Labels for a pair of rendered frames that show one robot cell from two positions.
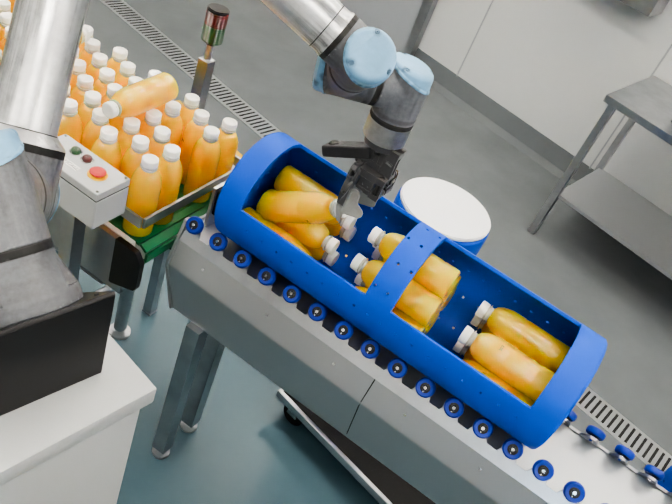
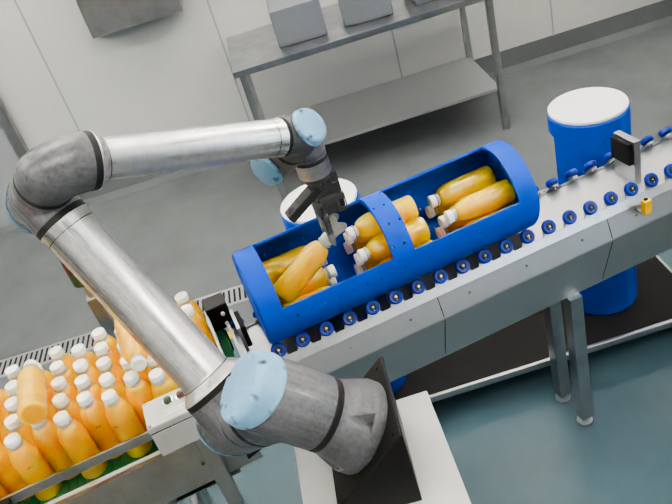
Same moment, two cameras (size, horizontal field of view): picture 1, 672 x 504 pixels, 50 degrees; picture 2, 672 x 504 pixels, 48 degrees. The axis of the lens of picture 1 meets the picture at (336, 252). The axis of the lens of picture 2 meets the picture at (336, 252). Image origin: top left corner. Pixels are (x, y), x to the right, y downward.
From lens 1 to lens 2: 0.92 m
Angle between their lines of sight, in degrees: 23
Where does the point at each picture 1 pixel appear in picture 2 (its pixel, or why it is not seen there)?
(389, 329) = (423, 258)
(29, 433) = (437, 464)
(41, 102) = (207, 344)
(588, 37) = (157, 60)
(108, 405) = (430, 418)
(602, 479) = (563, 203)
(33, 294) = (372, 393)
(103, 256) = not seen: hidden behind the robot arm
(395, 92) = not seen: hidden behind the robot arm
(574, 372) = (513, 164)
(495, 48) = (106, 132)
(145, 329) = not seen: outside the picture
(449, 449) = (505, 277)
